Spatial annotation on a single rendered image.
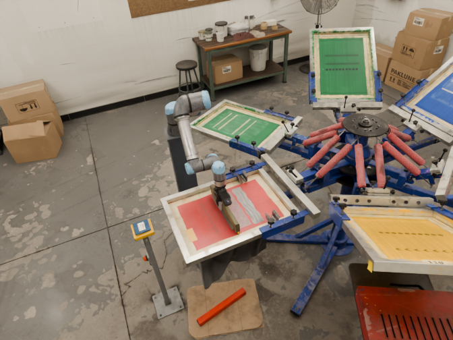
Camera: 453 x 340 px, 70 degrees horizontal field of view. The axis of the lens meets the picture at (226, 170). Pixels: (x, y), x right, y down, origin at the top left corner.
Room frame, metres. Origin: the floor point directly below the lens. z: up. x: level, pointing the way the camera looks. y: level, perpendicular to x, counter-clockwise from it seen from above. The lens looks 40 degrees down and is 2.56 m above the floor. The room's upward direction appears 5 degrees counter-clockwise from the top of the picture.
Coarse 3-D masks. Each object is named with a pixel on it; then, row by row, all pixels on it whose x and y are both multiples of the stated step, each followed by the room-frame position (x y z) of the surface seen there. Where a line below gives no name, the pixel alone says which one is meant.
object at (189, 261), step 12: (228, 180) 1.78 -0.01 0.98; (264, 180) 1.77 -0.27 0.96; (180, 192) 1.68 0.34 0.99; (192, 192) 1.68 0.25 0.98; (276, 192) 1.61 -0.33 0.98; (168, 204) 1.57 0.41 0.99; (288, 204) 1.48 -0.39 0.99; (168, 216) 1.46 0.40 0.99; (180, 240) 1.26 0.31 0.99; (240, 240) 1.22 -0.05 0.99; (252, 240) 1.24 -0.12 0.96; (204, 252) 1.15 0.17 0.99; (216, 252) 1.15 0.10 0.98; (192, 264) 1.10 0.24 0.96
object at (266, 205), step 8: (264, 200) 1.57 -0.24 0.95; (240, 208) 1.51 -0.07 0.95; (256, 208) 1.50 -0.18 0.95; (264, 208) 1.49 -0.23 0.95; (272, 208) 1.49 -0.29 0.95; (240, 216) 1.45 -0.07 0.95; (248, 216) 1.44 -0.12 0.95; (264, 216) 1.43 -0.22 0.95; (280, 216) 1.42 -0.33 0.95; (200, 224) 1.40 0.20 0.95; (240, 224) 1.38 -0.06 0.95; (248, 224) 1.37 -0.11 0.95; (256, 224) 1.37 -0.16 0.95; (200, 232) 1.34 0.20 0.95; (208, 232) 1.33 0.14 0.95; (224, 232) 1.32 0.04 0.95; (232, 232) 1.32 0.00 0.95; (240, 232) 1.31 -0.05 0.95; (200, 240) 1.27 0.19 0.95; (208, 240) 1.27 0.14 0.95; (216, 240) 1.26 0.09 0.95; (200, 248) 1.21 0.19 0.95
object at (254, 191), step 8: (240, 184) 1.75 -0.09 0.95; (248, 184) 1.75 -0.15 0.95; (256, 184) 1.74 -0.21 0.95; (232, 192) 1.67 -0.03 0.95; (248, 192) 1.66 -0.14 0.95; (256, 192) 1.65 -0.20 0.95; (264, 192) 1.65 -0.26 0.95; (200, 200) 1.62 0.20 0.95; (208, 200) 1.61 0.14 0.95; (232, 200) 1.59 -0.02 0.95; (256, 200) 1.58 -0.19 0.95; (184, 208) 1.55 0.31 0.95; (192, 208) 1.55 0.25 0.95; (232, 208) 1.52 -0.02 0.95; (184, 216) 1.49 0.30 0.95; (192, 216) 1.48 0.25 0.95; (200, 216) 1.47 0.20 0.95; (192, 224) 1.41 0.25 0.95
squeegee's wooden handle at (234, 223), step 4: (212, 184) 1.67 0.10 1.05; (212, 188) 1.63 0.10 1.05; (212, 192) 1.63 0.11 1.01; (224, 208) 1.43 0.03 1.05; (228, 208) 1.43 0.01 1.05; (224, 212) 1.44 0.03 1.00; (228, 212) 1.39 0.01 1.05; (232, 212) 1.39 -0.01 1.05; (228, 216) 1.38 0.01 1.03; (232, 216) 1.36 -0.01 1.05; (232, 220) 1.33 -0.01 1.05; (236, 220) 1.33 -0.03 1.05; (232, 224) 1.33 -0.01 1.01; (236, 224) 1.29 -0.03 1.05; (236, 228) 1.29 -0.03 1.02; (236, 232) 1.29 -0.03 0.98
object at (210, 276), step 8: (256, 240) 1.34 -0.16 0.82; (264, 240) 1.37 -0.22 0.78; (240, 248) 1.29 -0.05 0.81; (248, 248) 1.31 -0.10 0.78; (256, 248) 1.33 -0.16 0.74; (264, 248) 1.37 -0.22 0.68; (216, 256) 1.24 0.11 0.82; (224, 256) 1.26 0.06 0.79; (232, 256) 1.29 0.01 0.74; (240, 256) 1.29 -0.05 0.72; (248, 256) 1.31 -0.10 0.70; (208, 264) 1.22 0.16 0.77; (216, 264) 1.23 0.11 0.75; (224, 264) 1.25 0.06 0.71; (208, 272) 1.21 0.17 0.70; (216, 272) 1.24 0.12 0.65; (208, 280) 1.21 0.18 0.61; (216, 280) 1.24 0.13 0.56
